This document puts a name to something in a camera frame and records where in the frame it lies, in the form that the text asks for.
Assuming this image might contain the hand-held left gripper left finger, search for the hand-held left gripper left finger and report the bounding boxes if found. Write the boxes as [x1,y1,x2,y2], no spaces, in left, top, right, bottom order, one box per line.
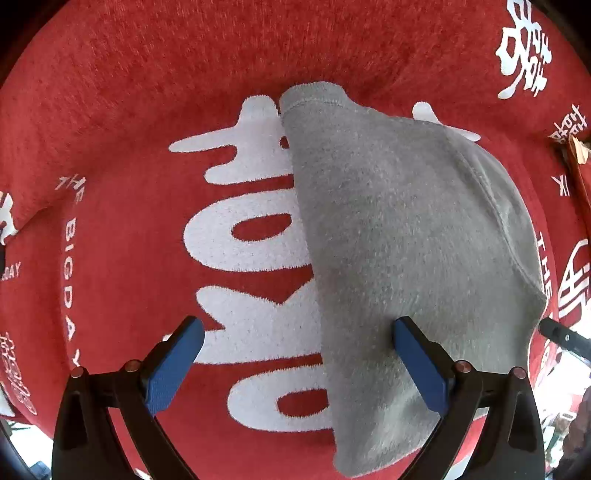
[51,316,206,480]

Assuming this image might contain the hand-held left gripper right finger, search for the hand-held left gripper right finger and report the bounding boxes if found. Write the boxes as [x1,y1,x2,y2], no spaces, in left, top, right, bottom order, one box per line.
[392,316,546,480]

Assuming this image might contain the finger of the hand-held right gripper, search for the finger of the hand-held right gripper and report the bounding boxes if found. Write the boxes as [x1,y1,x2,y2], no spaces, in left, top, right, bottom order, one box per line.
[538,318,591,363]

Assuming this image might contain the grey fleece garment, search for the grey fleece garment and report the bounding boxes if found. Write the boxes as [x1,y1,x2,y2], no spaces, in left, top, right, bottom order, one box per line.
[278,80,549,478]

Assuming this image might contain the red satin cushion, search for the red satin cushion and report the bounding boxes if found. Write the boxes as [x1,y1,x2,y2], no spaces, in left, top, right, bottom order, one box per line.
[549,134,591,213]

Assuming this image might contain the red printed blanket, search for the red printed blanket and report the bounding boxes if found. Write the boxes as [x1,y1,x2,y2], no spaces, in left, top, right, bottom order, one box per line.
[0,0,591,480]

